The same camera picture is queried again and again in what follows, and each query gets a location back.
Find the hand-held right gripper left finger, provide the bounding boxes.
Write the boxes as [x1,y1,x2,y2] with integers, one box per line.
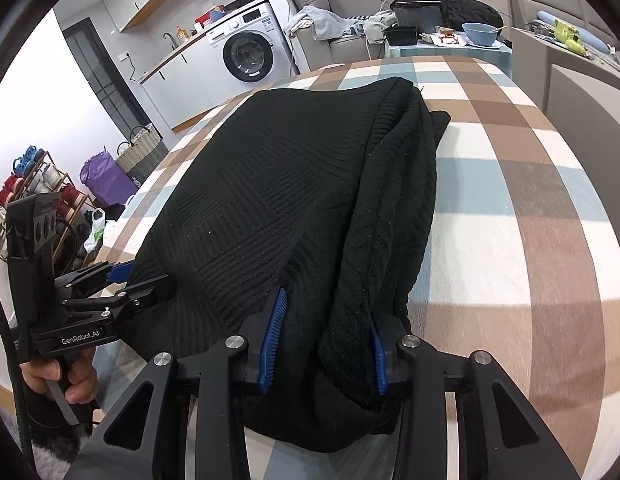
[75,286,289,480]

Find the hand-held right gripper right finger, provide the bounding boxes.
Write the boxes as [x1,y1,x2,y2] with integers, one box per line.
[367,317,583,480]

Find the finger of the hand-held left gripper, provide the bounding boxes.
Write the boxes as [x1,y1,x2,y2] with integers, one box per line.
[62,274,177,319]
[55,260,138,294]

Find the black knit sweater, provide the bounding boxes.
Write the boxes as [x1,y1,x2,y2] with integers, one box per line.
[122,76,451,453]

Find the white striped clothes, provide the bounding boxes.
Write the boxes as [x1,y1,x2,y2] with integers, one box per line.
[350,10,398,43]

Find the person's left hand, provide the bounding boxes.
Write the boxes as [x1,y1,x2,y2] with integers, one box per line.
[20,347,99,406]

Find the shoe rack with shoes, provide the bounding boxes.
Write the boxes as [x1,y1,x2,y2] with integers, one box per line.
[0,146,98,266]

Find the purple bag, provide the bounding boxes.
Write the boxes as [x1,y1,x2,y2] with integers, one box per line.
[80,147,139,208]

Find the woven basket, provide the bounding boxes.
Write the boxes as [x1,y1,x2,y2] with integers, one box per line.
[115,125,169,183]

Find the dark glass door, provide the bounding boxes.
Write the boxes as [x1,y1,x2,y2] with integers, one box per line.
[62,17,155,133]

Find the white kitchen counter cabinet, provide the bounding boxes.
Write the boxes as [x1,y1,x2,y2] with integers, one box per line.
[140,35,225,111]

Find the checked tablecloth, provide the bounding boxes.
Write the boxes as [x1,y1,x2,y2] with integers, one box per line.
[92,55,620,480]

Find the white washing machine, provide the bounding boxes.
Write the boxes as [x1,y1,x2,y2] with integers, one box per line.
[206,0,297,86]

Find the red basket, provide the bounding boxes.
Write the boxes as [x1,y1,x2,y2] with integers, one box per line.
[193,6,225,31]

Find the side table with checked cloth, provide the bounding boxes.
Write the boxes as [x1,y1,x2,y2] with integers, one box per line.
[384,40,513,81]

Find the light blue cloth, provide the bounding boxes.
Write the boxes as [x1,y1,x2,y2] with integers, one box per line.
[287,6,355,41]

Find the small black tray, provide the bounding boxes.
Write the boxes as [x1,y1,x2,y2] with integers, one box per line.
[383,26,419,46]

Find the food tray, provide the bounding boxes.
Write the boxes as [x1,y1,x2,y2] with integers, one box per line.
[421,30,468,47]

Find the large beige cabinet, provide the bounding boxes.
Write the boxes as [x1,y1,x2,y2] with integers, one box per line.
[542,62,620,136]

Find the white plate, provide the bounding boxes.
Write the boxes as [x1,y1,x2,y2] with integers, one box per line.
[457,37,503,50]

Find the blue bowl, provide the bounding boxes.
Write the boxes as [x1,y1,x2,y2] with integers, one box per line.
[462,22,501,47]

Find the grey box with black rim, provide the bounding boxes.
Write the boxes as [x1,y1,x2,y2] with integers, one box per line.
[392,1,443,28]

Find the small beige cabinet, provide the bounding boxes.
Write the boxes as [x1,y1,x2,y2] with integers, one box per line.
[510,26,615,91]

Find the black jacket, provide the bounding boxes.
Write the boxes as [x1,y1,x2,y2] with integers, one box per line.
[390,0,505,31]

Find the green plush toy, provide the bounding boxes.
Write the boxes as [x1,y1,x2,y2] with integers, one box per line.
[552,19,588,56]

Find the blue pillow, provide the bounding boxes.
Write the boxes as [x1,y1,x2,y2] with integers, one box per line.
[536,10,598,53]

